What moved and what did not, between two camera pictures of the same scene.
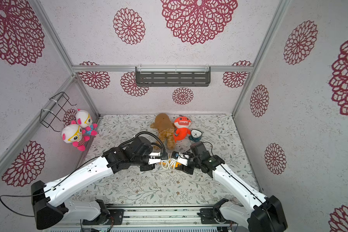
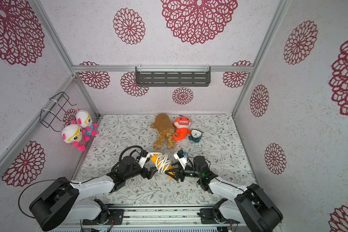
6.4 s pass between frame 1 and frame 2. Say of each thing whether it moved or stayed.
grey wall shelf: stayed
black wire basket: stayed
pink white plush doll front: stayed
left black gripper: moved
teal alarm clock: stayed
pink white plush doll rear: stayed
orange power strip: moved
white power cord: moved
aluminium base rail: stayed
